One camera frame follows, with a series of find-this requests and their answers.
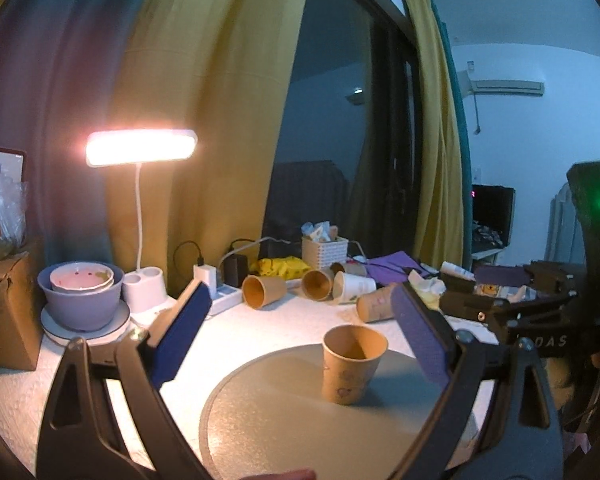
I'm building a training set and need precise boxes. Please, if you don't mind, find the printed brown paper cup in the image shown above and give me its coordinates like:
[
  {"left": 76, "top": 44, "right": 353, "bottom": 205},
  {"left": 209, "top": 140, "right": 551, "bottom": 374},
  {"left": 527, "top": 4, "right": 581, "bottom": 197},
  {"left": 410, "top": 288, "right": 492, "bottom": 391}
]
[{"left": 322, "top": 324, "right": 389, "bottom": 405}]

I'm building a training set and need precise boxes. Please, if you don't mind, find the printed lying paper cup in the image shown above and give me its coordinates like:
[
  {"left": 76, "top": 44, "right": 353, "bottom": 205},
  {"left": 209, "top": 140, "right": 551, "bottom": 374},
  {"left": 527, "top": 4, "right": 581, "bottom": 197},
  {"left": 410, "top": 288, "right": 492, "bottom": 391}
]
[{"left": 355, "top": 284, "right": 394, "bottom": 323}]

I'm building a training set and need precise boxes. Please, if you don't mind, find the white paper cup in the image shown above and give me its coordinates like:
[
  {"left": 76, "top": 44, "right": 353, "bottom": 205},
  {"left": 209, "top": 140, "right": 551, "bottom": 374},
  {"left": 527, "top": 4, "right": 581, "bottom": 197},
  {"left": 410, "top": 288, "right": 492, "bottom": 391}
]
[{"left": 332, "top": 272, "right": 376, "bottom": 304}]

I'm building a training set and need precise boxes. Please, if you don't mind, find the dark patterned paper cup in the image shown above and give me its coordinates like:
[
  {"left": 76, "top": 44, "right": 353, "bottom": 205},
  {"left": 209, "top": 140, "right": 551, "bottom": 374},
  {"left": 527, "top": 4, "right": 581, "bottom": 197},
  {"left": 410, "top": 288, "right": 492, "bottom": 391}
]
[{"left": 329, "top": 260, "right": 367, "bottom": 278}]

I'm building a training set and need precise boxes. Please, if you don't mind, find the plain brown paper cup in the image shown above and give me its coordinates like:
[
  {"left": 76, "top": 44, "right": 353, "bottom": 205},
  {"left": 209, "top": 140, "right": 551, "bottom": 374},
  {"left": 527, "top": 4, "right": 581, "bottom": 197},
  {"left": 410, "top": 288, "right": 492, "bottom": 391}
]
[{"left": 242, "top": 275, "right": 287, "bottom": 309}]

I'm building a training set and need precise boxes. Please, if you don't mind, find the yellow tissue pack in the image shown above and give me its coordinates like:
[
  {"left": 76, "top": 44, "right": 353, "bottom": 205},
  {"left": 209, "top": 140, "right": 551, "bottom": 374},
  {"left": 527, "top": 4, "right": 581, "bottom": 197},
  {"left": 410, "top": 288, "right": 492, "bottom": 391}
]
[{"left": 407, "top": 270, "right": 446, "bottom": 311}]

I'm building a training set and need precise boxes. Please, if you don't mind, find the right yellow curtain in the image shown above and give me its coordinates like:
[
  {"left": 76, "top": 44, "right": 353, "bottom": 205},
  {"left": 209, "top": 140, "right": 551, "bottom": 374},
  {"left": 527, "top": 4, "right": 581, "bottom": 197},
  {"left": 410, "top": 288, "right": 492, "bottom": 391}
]
[{"left": 404, "top": 0, "right": 471, "bottom": 266}]

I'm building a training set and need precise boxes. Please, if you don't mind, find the yellow curtain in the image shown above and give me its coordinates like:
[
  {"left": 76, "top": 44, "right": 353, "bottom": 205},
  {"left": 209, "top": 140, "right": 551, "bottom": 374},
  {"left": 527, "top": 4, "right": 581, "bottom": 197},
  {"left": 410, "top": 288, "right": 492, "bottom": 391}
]
[
  {"left": 404, "top": 0, "right": 471, "bottom": 266},
  {"left": 106, "top": 0, "right": 306, "bottom": 292}
]

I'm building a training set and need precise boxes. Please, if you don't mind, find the purple cloth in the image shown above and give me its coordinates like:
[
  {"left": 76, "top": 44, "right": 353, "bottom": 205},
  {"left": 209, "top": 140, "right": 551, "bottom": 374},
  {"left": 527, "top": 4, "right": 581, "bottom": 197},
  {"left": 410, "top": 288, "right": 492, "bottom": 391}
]
[{"left": 364, "top": 250, "right": 432, "bottom": 286}]

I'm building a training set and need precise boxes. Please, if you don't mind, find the purple bowl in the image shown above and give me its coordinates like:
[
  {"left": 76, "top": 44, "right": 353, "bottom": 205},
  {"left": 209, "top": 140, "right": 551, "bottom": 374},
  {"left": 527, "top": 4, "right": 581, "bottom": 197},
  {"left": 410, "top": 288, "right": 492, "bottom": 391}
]
[{"left": 38, "top": 261, "right": 124, "bottom": 332}]

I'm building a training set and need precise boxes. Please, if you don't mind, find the cardboard box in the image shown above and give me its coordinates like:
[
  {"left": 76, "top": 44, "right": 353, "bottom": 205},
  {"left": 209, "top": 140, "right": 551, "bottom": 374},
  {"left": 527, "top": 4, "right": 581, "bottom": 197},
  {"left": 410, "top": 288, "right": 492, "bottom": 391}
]
[{"left": 0, "top": 242, "right": 44, "bottom": 372}]

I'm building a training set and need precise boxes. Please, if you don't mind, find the white inner bowl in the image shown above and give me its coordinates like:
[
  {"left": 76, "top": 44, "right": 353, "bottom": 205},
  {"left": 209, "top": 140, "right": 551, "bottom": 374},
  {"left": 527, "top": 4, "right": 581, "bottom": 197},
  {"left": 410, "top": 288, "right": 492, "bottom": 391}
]
[{"left": 50, "top": 261, "right": 114, "bottom": 294}]

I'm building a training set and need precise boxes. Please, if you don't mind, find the white desk lamp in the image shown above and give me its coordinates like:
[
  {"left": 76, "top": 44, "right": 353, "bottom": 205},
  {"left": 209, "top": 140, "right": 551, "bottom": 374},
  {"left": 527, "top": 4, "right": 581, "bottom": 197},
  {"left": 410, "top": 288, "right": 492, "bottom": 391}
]
[{"left": 85, "top": 128, "right": 197, "bottom": 318}]

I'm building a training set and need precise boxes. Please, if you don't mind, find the white plastic basket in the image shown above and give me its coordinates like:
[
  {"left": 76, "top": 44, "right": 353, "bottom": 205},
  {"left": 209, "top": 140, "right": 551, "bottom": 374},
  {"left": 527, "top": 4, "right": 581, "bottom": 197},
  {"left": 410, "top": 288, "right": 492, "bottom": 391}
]
[{"left": 301, "top": 237, "right": 349, "bottom": 269}]

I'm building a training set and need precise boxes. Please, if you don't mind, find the white air conditioner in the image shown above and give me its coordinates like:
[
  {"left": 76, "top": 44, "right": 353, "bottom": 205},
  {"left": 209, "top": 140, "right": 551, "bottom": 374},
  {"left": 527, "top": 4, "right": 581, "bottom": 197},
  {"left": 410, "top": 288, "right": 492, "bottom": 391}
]
[{"left": 456, "top": 70, "right": 545, "bottom": 96}]

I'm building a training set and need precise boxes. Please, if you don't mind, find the round grey placemat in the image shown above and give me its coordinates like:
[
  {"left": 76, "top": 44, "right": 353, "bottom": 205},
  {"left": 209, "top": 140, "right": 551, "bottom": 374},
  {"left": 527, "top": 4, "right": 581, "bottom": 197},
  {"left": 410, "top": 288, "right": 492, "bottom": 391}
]
[{"left": 199, "top": 344, "right": 441, "bottom": 480}]

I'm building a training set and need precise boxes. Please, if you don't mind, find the yellow snack bag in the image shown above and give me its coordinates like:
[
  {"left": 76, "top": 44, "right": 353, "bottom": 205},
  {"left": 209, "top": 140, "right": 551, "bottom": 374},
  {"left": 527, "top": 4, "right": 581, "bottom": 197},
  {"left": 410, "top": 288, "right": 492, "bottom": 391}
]
[{"left": 249, "top": 256, "right": 311, "bottom": 281}]

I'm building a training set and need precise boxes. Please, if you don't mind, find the white power strip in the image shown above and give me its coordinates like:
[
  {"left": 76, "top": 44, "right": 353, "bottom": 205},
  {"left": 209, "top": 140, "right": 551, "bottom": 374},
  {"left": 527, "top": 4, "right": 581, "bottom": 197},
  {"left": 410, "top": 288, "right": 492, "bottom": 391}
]
[{"left": 208, "top": 285, "right": 242, "bottom": 318}]

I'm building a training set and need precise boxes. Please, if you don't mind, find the white charger plug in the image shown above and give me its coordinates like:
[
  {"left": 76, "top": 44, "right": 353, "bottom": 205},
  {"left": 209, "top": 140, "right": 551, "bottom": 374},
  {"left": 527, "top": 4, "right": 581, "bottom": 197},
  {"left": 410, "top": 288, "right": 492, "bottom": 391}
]
[{"left": 193, "top": 263, "right": 218, "bottom": 296}]

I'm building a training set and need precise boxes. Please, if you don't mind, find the black power adapter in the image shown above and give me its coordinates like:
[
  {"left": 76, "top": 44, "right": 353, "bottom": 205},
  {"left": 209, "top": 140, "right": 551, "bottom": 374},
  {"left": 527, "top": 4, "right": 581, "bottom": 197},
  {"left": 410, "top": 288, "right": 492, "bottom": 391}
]
[{"left": 223, "top": 254, "right": 249, "bottom": 288}]

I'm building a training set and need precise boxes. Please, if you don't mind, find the black charger cable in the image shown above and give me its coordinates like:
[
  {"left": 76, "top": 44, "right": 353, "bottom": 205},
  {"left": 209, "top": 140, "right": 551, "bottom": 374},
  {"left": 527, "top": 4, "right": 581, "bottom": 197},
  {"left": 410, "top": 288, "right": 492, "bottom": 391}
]
[{"left": 172, "top": 239, "right": 206, "bottom": 291}]

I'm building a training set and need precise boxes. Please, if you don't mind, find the grey cable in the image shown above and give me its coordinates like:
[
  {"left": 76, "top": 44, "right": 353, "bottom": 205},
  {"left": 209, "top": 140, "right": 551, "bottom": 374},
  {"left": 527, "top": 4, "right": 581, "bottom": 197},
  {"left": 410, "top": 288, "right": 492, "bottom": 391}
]
[{"left": 217, "top": 235, "right": 304, "bottom": 286}]

